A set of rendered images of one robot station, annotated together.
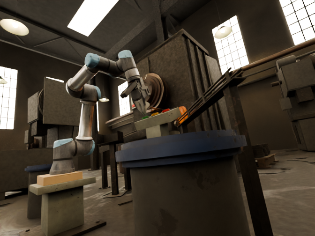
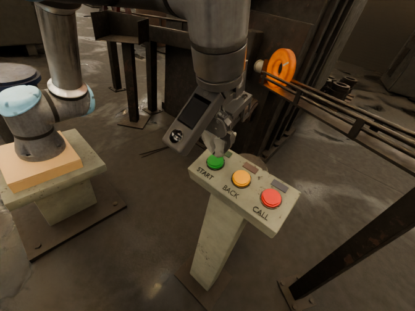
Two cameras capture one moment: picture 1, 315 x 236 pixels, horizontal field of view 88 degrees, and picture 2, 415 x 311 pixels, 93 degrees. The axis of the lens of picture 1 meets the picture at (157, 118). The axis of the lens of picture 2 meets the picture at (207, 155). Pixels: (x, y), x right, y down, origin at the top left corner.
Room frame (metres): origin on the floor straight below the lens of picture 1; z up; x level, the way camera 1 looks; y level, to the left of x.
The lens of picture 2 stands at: (0.53, 0.14, 0.91)
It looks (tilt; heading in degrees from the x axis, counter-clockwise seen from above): 39 degrees down; 351
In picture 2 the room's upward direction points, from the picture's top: 12 degrees clockwise
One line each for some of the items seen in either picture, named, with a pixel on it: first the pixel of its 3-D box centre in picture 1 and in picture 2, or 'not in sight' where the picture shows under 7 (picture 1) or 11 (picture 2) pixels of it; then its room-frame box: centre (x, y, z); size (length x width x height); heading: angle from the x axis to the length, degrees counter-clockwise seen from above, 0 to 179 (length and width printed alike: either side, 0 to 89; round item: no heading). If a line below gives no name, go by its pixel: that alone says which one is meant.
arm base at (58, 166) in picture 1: (63, 165); (37, 138); (1.14, 0.69, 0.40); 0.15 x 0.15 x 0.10
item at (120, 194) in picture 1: (111, 162); (127, 76); (1.98, 0.60, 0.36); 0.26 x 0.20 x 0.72; 85
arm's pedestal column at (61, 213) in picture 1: (62, 208); (60, 186); (1.14, 0.69, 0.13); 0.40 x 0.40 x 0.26; 45
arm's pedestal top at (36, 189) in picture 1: (62, 183); (49, 161); (1.14, 0.69, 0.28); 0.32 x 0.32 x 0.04; 45
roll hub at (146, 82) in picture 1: (144, 91); not in sight; (1.76, 0.12, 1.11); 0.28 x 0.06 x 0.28; 50
